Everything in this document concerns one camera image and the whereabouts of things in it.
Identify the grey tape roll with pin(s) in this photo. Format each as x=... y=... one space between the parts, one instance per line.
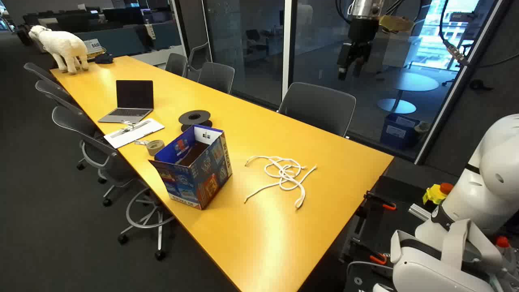
x=154 y=146

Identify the grey office chair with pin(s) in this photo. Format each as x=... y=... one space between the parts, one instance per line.
x=143 y=211
x=320 y=106
x=218 y=77
x=57 y=94
x=177 y=64
x=39 y=72

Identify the black filament spool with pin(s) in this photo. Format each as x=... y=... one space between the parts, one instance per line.
x=195 y=117

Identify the white paper sheets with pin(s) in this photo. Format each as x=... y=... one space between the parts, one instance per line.
x=133 y=133

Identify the open grey laptop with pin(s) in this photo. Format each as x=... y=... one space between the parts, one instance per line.
x=135 y=99

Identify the blue snack cardboard box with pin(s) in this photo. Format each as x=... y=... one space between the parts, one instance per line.
x=195 y=166

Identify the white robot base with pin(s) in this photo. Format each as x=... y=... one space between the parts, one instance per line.
x=453 y=249

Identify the white polar bear toy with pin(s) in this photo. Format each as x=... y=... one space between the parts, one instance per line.
x=67 y=49

